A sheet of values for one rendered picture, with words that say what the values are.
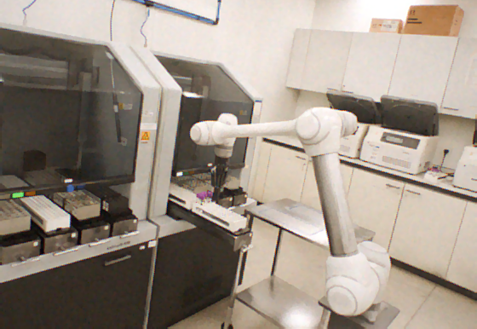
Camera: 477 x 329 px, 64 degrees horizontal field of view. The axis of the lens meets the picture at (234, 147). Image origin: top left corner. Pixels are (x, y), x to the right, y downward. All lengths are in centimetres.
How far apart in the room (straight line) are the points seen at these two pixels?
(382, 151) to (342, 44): 129
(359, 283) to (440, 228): 249
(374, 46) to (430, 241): 200
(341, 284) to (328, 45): 346
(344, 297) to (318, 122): 60
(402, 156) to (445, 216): 64
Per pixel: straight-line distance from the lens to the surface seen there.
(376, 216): 402
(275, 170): 450
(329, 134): 140
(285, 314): 237
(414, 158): 386
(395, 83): 421
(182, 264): 229
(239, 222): 188
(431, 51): 416
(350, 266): 145
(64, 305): 192
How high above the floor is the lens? 156
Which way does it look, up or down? 11 degrees down
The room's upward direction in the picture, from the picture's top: 9 degrees clockwise
